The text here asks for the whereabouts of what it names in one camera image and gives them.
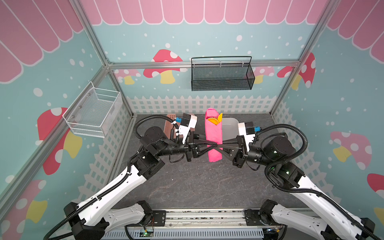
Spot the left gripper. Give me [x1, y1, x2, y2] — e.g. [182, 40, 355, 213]
[156, 131, 218, 163]

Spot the magenta paper napkin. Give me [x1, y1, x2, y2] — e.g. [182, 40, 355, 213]
[205, 108, 223, 163]

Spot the yellow plastic spoon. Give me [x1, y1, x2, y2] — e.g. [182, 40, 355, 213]
[207, 118, 220, 126]

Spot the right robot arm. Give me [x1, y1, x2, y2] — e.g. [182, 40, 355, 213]
[224, 124, 378, 240]

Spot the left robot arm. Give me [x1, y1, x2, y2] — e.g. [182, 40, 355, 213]
[44, 114, 245, 240]

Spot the white oval plastic tub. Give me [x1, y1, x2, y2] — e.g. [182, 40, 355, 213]
[222, 118, 239, 141]

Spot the pink perforated plastic basket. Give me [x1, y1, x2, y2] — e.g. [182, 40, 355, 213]
[164, 114, 182, 139]

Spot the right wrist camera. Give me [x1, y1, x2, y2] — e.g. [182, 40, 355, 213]
[238, 122, 261, 152]

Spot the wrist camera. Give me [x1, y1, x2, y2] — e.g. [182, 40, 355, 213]
[238, 122, 261, 152]
[175, 113, 198, 144]

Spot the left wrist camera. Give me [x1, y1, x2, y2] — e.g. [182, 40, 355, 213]
[175, 113, 198, 144]

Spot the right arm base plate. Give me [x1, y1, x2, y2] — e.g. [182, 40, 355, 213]
[244, 209, 270, 226]

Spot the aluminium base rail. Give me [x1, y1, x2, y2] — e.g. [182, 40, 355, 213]
[80, 206, 331, 233]

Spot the black wire mesh wall basket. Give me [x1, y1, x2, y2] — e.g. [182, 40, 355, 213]
[191, 56, 256, 92]

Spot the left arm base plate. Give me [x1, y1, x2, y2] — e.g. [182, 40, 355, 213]
[143, 210, 167, 227]

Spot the white wire mesh wall basket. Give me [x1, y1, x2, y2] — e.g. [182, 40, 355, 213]
[63, 82, 123, 138]

